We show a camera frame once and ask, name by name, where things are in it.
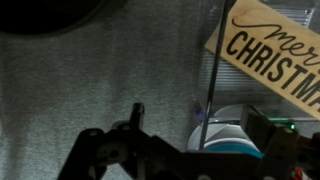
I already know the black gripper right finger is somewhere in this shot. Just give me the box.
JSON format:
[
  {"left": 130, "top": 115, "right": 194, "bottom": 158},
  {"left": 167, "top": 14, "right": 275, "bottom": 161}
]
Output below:
[{"left": 240, "top": 104, "right": 278, "bottom": 155}]

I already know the black pen cup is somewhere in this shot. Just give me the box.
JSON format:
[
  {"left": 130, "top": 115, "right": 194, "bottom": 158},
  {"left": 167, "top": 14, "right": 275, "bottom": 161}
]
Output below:
[{"left": 0, "top": 0, "right": 130, "bottom": 36}]

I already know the grey tablecloth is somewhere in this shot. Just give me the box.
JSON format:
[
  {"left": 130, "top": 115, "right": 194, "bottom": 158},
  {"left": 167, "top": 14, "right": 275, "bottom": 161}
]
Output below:
[{"left": 0, "top": 0, "right": 320, "bottom": 180}]

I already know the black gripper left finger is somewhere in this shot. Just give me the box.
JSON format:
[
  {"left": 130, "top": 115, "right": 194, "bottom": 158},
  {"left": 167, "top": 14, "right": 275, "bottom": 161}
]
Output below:
[{"left": 129, "top": 102, "right": 146, "bottom": 132}]

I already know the wooden Merry Christmas sign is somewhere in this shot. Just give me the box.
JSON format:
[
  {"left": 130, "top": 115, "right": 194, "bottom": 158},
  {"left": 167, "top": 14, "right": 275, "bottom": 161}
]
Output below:
[{"left": 203, "top": 0, "right": 320, "bottom": 121}]

